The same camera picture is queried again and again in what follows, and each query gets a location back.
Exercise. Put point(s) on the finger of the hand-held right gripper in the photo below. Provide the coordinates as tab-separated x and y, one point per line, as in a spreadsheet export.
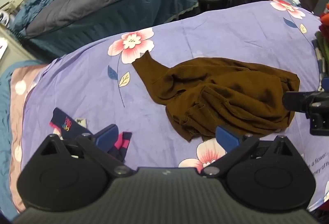
293	101

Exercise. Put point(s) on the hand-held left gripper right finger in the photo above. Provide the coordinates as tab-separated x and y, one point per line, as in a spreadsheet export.
226	138

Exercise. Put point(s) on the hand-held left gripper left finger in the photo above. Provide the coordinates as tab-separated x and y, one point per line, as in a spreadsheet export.
108	135

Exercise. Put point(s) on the brown knit sweater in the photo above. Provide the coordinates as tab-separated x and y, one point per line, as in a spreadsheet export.
231	85

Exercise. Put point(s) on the navy pink striped sock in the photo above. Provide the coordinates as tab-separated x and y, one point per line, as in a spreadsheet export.
123	144

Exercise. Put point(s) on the navy sock with colourful logo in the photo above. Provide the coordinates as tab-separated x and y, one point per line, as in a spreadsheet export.
64	121

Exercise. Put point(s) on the green fuzzy sweater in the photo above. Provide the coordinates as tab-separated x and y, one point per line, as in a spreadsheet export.
324	45

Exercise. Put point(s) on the pink dotted sheet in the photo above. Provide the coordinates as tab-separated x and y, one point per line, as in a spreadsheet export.
19	100

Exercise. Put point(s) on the purple floral bedsheet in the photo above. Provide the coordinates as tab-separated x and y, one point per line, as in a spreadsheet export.
205	34

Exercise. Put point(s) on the massage bed with blue cover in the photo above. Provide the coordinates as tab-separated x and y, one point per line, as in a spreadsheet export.
115	16

